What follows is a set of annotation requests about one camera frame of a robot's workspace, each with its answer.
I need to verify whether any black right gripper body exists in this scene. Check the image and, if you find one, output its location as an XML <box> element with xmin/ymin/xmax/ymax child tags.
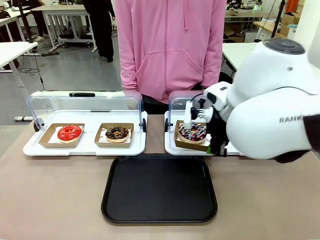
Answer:
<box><xmin>206</xmin><ymin>109</ymin><xmax>230</xmax><ymax>149</ymax></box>

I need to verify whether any chocolate donut with coloured sprinkles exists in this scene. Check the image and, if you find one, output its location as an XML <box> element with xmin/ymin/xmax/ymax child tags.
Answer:
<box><xmin>177</xmin><ymin>122</ymin><xmax>208</xmax><ymax>144</ymax></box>

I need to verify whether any brown cardboard donut tray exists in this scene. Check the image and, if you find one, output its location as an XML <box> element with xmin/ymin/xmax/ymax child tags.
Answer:
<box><xmin>94</xmin><ymin>122</ymin><xmax>135</xmax><ymax>149</ymax></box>
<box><xmin>174</xmin><ymin>120</ymin><xmax>212</xmax><ymax>152</ymax></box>
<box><xmin>38</xmin><ymin>122</ymin><xmax>86</xmax><ymax>149</ymax></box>

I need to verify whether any left forearm in pink sleeve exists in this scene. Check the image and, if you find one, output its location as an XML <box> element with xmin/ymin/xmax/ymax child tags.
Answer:
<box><xmin>200</xmin><ymin>37</ymin><xmax>224</xmax><ymax>90</ymax></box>

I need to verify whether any right forearm in pink sleeve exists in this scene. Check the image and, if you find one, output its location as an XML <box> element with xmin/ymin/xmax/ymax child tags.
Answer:
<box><xmin>119</xmin><ymin>37</ymin><xmax>141</xmax><ymax>92</ymax></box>

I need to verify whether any black serving tray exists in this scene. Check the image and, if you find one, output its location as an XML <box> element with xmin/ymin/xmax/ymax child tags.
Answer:
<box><xmin>100</xmin><ymin>156</ymin><xmax>218</xmax><ymax>224</ymax></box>

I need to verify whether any red glazed donut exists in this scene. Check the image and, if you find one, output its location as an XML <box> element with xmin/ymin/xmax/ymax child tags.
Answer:
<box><xmin>57</xmin><ymin>124</ymin><xmax>84</xmax><ymax>144</ymax></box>

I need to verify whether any white display case base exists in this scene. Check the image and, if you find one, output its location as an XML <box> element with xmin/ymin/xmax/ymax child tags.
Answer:
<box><xmin>164</xmin><ymin>111</ymin><xmax>241</xmax><ymax>156</ymax></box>
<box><xmin>22</xmin><ymin>109</ymin><xmax>148</xmax><ymax>157</ymax></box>

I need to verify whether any clear display case lid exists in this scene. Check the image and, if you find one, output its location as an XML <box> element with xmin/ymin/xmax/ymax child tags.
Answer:
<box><xmin>26</xmin><ymin>90</ymin><xmax>145</xmax><ymax>133</ymax></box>
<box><xmin>167</xmin><ymin>90</ymin><xmax>208</xmax><ymax>131</ymax></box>

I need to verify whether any large white table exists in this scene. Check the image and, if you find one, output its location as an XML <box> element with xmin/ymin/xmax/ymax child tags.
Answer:
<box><xmin>221</xmin><ymin>42</ymin><xmax>261</xmax><ymax>73</ymax></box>

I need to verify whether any open cardboard box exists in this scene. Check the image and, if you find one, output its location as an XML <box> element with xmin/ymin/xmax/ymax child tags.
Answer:
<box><xmin>223</xmin><ymin>24</ymin><xmax>245</xmax><ymax>44</ymax></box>

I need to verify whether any person in pink hoodie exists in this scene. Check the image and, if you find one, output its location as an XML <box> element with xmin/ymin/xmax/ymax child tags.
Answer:
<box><xmin>114</xmin><ymin>0</ymin><xmax>228</xmax><ymax>115</ymax></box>

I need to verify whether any wooden workbench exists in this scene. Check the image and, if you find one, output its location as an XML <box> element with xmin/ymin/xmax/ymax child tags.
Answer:
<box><xmin>253</xmin><ymin>20</ymin><xmax>289</xmax><ymax>41</ymax></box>

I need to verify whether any brown cardboard box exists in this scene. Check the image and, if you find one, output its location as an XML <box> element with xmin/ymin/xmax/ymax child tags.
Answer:
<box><xmin>279</xmin><ymin>11</ymin><xmax>302</xmax><ymax>36</ymax></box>

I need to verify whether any bystander in black clothes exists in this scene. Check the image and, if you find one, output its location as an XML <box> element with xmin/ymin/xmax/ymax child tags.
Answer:
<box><xmin>82</xmin><ymin>0</ymin><xmax>117</xmax><ymax>64</ymax></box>

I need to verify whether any grey desk with metal legs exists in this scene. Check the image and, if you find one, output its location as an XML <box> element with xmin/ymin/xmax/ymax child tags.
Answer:
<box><xmin>30</xmin><ymin>4</ymin><xmax>98</xmax><ymax>54</ymax></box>

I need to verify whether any bystander with white shoes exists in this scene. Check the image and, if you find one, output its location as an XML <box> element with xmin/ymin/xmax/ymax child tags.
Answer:
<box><xmin>31</xmin><ymin>0</ymin><xmax>50</xmax><ymax>43</ymax></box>

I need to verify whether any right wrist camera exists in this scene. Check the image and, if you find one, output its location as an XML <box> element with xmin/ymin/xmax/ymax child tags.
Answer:
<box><xmin>184</xmin><ymin>99</ymin><xmax>214</xmax><ymax>126</ymax></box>

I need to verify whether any black right arm cable sleeve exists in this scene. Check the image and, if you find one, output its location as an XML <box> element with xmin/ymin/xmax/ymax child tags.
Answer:
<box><xmin>274</xmin><ymin>113</ymin><xmax>320</xmax><ymax>164</ymax></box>

